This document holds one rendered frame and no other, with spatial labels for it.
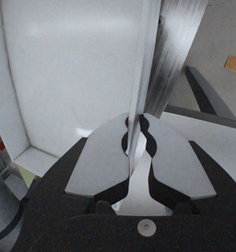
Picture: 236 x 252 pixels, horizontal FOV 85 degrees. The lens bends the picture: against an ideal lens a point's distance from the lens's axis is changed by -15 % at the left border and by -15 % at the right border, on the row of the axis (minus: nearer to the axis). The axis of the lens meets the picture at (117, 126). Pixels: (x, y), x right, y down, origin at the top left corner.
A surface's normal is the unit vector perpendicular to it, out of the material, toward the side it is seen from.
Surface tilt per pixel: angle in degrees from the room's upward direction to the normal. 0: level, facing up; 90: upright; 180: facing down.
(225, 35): 0
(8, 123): 88
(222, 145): 0
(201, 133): 0
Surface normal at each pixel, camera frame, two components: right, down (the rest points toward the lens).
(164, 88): -0.29, 0.51
